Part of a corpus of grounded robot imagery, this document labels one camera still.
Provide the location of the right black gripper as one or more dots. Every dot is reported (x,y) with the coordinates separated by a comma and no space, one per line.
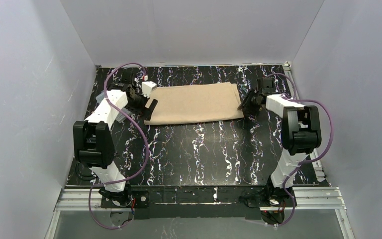
(249,101)

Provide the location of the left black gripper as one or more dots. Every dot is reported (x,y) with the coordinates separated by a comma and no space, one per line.
(141,102)

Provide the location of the beige cloth napkin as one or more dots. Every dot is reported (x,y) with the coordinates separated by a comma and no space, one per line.
(195,104)

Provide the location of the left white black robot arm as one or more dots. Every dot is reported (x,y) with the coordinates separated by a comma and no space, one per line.
(93,145)

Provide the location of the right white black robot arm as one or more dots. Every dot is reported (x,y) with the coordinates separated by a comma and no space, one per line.
(301,131)

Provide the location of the clear plastic screw box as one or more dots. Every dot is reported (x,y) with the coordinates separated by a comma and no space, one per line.
(120,117)

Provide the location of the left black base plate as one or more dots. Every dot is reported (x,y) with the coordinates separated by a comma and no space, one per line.
(126,199)

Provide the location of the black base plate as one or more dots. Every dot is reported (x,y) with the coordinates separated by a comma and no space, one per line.
(274,197)
(126,199)

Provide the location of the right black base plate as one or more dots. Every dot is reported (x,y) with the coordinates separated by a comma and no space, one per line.
(274,197)

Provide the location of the aluminium frame rail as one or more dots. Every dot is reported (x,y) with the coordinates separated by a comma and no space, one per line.
(81,199)

